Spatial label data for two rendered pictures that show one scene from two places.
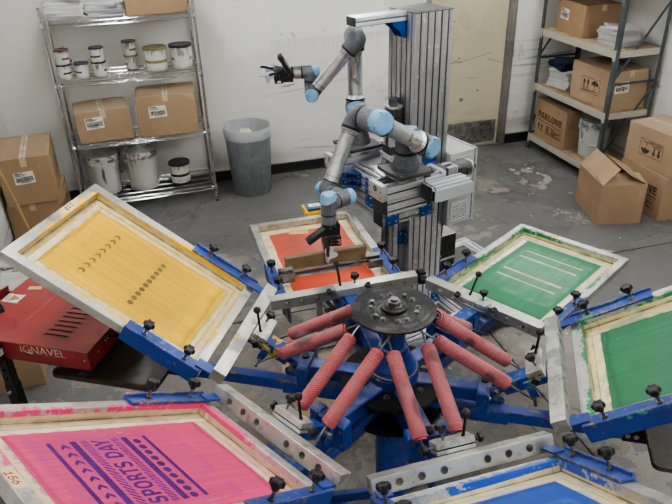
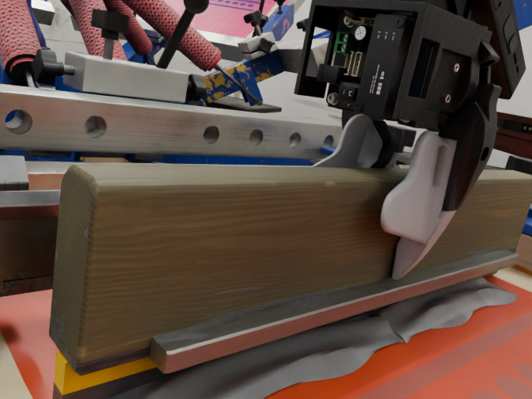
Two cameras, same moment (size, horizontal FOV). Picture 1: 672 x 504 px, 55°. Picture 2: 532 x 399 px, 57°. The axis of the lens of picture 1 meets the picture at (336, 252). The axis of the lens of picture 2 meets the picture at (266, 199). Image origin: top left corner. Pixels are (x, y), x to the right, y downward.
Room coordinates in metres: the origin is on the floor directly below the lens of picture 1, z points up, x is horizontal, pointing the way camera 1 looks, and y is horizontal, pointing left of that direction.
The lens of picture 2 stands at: (3.01, -0.17, 1.10)
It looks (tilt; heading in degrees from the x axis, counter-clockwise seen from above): 15 degrees down; 151
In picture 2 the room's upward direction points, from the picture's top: 11 degrees clockwise
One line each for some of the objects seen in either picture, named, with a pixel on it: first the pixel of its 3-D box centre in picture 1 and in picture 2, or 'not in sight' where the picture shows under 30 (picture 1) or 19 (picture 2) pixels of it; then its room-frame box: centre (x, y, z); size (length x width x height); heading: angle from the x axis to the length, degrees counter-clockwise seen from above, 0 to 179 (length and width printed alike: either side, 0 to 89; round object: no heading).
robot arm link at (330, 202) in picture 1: (328, 203); not in sight; (2.78, 0.03, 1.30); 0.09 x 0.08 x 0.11; 130
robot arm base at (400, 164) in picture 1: (405, 159); not in sight; (3.31, -0.39, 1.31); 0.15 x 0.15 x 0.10
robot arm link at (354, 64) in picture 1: (354, 73); not in sight; (3.88, -0.14, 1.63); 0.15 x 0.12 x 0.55; 3
